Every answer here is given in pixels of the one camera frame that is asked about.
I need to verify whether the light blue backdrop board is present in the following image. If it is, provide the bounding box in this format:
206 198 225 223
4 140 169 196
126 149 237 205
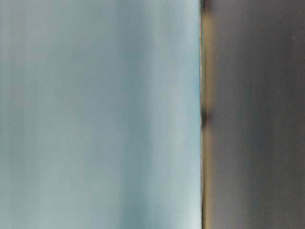
0 0 201 229

